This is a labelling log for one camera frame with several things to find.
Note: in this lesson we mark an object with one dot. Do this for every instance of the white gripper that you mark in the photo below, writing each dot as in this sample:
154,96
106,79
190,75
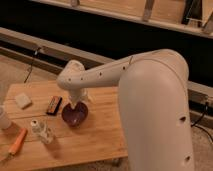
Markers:
79,95

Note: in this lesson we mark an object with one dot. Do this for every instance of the dark purple ceramic bowl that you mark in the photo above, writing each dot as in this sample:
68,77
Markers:
75,116

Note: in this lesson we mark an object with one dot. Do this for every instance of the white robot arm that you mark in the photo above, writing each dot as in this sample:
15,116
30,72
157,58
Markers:
153,106

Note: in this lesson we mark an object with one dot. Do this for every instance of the black orange rectangular box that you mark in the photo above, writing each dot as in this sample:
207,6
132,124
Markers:
53,106

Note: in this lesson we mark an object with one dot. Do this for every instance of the wooden table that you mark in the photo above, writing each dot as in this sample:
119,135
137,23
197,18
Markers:
99,137

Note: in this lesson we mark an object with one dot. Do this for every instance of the clear plastic bottle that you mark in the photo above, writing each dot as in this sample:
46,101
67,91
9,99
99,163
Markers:
42,131

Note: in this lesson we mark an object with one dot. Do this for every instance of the white sponge block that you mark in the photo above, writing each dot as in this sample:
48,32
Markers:
22,100

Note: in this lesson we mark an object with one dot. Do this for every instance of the white cup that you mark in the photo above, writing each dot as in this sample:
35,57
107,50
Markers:
5,122

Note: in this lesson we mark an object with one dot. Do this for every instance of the orange handled tool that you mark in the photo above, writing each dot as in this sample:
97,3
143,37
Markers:
14,149

